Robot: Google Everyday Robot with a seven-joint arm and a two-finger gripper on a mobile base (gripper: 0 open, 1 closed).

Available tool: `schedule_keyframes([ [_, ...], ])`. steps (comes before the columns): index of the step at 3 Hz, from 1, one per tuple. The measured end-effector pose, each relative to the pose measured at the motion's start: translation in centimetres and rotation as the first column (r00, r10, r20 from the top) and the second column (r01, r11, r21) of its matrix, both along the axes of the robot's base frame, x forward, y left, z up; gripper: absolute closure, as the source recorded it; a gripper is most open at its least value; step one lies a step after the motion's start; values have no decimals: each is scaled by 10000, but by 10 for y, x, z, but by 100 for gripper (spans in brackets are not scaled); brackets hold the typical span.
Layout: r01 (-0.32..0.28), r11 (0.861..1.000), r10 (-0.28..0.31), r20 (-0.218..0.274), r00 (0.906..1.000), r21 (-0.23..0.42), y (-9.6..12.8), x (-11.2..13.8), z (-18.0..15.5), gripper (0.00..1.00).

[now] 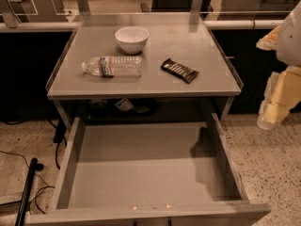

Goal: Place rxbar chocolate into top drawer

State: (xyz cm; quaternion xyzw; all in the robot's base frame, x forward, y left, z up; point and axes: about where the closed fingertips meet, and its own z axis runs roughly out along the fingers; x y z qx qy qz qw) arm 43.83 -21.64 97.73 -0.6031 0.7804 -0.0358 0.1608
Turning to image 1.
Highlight grey open top drawer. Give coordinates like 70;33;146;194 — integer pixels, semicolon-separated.
26;115;270;226

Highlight grey metal cabinet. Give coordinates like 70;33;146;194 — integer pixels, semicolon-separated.
45;12;245;131

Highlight black rxbar chocolate wrapper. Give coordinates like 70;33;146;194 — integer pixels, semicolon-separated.
161;58;198;84

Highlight clear plastic water bottle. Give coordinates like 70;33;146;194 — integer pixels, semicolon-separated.
81;56;142;78

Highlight black floor cable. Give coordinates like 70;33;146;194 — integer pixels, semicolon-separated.
0;119;69;215

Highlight dark items under cabinet top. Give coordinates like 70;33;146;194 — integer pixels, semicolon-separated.
87;98;158;118

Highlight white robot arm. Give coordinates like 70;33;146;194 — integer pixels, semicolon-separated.
256;2;301;130

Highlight white horizontal rail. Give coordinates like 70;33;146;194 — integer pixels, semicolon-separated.
0;19;285;33

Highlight black pole on floor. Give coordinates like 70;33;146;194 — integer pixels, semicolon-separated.
14;157;43;226

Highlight yellow taped gripper finger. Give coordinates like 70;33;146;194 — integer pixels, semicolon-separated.
257;66;301;130
256;26;280;51

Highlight white ceramic bowl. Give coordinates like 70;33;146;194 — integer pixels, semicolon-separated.
115;26;149;55

